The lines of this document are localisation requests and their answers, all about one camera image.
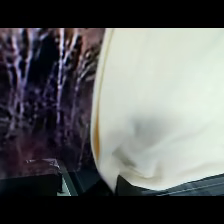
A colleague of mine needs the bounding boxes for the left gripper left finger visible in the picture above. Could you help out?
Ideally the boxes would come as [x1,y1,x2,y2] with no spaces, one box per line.
[0,172,64,197]

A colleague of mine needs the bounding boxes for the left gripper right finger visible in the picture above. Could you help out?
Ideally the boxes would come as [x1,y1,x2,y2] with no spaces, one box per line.
[114,174,148,197]

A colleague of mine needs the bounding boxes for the white garment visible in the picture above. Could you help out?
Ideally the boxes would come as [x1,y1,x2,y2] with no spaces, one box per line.
[90,28,224,193]

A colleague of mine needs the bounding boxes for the silver frame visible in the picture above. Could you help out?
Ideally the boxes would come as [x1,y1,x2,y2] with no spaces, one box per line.
[58,160,224,197]

